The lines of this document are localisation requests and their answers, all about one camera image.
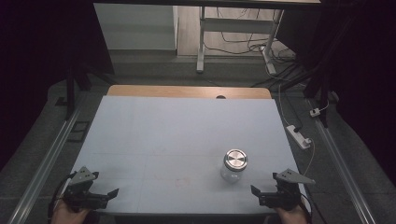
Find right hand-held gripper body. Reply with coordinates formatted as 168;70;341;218
259;168;317;212

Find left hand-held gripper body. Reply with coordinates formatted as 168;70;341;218
63;165;109;211

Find glass jar with metal lid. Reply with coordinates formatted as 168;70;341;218
219;148;249;184

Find person's right hand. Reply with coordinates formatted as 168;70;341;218
274;200;312;224

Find person's left hand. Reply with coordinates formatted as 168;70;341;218
50;199;92;224

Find white power strip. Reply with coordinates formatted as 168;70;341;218
286;124;313;150

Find white table mat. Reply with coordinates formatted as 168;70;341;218
64;95;312;217

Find black metal stand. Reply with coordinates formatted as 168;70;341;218
55;55;110;120
281;12;359;129

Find wooden table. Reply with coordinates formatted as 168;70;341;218
106;84;273;101

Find black curtain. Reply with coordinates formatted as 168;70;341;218
276;0;396;188
0;0;116;172

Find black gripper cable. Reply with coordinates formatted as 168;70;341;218
299;191;329;224
47;173;78;224

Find aluminium floor rail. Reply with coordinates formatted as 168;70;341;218
307;99;377;224
7;102;86;224

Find white power cable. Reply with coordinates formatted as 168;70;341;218
277;83;317;176

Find black floor cables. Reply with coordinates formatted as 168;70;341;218
204;7;307;89

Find white desk frame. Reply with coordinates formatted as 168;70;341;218
195;6;285;76

